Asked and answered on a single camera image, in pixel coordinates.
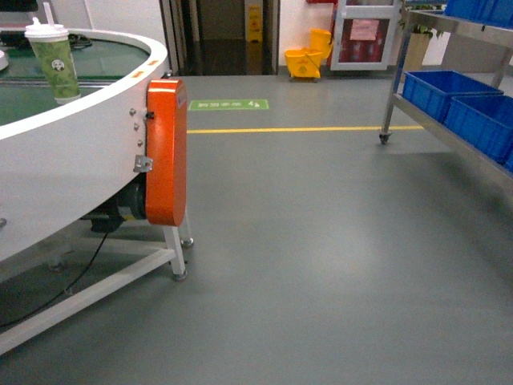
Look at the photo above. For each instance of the orange motor cover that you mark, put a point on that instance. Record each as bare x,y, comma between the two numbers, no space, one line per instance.
166,186

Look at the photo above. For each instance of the fire extinguisher cabinet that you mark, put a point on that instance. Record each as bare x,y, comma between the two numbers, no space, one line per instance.
363,34

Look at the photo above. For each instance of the green floor sticker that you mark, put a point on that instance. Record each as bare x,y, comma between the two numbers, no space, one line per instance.
228,105

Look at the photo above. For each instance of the blue crate on cart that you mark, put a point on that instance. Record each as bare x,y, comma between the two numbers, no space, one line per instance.
485,122
432,91

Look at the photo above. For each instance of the green drink cup with straw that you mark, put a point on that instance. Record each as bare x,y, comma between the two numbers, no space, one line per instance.
50,44

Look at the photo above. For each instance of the yellow mop bucket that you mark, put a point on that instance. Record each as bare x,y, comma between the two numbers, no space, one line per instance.
305,63

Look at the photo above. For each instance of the yellow wet floor sign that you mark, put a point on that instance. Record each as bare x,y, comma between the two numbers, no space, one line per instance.
253,22

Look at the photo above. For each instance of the white round conveyor table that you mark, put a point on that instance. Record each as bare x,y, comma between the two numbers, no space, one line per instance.
73,179

